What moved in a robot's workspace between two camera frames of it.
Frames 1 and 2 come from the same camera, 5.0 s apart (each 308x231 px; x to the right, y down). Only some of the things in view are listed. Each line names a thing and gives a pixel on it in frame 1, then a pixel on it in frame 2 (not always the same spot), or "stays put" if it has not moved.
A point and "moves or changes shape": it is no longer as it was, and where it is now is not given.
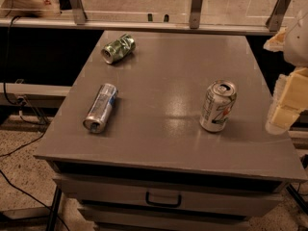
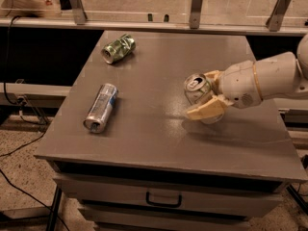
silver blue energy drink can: (101, 108) stays put
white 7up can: (219, 99) moves or changes shape
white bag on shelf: (26, 5) stays put
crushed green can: (117, 49) stays put
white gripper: (297, 43) to (239, 83)
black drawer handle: (179, 200) stays put
